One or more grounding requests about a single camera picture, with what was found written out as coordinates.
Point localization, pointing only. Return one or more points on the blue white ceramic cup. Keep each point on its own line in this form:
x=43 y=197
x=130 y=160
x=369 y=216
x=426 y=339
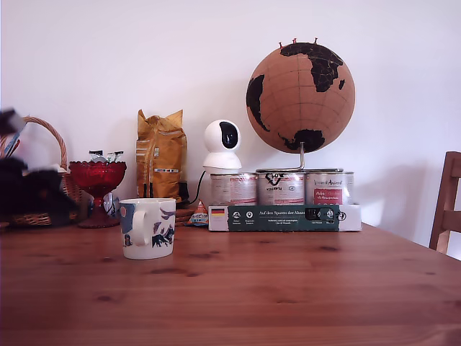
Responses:
x=109 y=205

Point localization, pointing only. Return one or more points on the yellow coffee bag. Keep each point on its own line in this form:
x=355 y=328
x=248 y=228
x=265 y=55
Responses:
x=162 y=162

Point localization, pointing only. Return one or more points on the red glass goblet bowl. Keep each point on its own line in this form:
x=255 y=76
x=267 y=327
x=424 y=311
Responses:
x=97 y=176

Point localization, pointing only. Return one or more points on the grey egg-shaped object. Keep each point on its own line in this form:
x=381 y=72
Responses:
x=101 y=159

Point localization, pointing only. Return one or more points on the long blue white packet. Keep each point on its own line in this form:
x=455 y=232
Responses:
x=17 y=138

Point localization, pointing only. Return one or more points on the white mug with blue print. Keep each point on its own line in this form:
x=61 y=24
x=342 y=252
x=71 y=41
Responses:
x=165 y=216

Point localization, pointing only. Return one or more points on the orange blue triangular snack packet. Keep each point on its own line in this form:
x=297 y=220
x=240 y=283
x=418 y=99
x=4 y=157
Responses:
x=198 y=218

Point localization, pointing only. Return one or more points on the silver labelled food can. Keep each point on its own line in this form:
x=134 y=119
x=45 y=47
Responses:
x=281 y=189
x=234 y=189
x=324 y=187

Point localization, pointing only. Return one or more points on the green white cardboard tray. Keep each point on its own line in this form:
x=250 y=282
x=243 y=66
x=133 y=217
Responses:
x=281 y=218

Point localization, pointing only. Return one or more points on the metal globe stand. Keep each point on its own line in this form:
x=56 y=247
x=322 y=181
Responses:
x=302 y=158

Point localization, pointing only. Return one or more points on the cork globe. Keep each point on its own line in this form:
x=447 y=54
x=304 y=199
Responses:
x=299 y=93

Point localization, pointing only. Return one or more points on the wooden chair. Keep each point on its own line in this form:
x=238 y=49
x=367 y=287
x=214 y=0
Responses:
x=452 y=180

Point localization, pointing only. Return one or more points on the white dome security camera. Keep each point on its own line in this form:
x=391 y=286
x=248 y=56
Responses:
x=212 y=138

